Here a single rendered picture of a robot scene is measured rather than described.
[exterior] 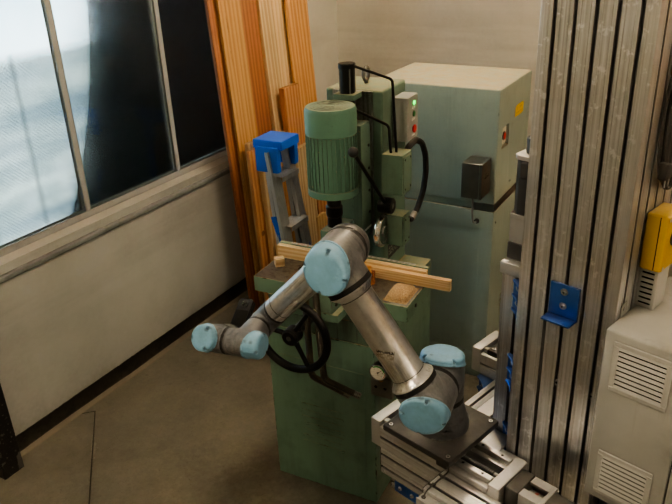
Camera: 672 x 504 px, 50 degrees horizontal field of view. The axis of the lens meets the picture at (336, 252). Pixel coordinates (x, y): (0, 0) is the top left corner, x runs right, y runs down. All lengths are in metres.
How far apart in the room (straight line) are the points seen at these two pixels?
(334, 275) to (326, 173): 0.82
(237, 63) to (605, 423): 2.71
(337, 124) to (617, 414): 1.22
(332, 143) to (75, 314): 1.61
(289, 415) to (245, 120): 1.71
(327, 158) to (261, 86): 1.74
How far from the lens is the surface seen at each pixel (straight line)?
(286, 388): 2.80
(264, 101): 4.09
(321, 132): 2.35
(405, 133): 2.62
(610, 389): 1.74
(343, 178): 2.40
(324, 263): 1.62
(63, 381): 3.52
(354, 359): 2.56
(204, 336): 1.92
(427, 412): 1.73
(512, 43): 4.52
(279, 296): 1.92
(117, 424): 3.51
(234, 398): 3.52
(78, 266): 3.40
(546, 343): 1.83
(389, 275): 2.52
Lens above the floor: 2.07
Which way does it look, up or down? 25 degrees down
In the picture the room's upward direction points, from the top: 2 degrees counter-clockwise
